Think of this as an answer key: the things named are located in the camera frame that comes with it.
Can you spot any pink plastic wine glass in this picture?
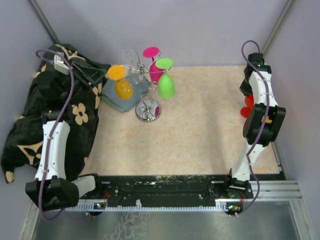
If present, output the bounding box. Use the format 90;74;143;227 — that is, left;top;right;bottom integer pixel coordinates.
142;46;164;85

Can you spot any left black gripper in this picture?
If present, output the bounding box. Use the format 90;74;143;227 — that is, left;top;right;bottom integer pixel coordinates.
59;61;107;102

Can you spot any orange wine glass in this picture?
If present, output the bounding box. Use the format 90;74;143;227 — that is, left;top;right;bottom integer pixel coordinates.
107;65;134;100

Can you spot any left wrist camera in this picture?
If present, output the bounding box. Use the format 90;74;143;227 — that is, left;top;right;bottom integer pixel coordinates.
53;54;70;75

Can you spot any chrome wine glass rack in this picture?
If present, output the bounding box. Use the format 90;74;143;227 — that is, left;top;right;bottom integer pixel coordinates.
121;58;162;123

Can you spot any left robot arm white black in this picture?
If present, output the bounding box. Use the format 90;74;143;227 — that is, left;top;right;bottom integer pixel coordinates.
25;62;111;213

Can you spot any white slotted cable duct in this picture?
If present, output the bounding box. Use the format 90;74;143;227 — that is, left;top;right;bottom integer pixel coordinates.
62;201;230;212

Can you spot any red plastic wine glass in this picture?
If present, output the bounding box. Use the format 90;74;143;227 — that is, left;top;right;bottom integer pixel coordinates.
240;95;254;118

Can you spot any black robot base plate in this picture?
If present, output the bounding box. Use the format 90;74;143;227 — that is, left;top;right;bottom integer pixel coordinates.
82;174;253;208

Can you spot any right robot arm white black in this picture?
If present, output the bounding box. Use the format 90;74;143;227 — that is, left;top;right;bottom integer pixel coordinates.
223;52;286;198

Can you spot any black floral blanket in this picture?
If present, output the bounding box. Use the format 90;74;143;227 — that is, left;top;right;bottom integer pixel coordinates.
0;61;107;184

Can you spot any green plastic wine glass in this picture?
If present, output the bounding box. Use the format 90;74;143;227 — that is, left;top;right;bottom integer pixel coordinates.
155;58;176;99

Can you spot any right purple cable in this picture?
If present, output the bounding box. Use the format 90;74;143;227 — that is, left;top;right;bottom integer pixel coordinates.
236;40;271;217

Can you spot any grey folded cloth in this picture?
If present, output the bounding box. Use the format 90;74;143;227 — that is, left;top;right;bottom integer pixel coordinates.
100;74;149;113

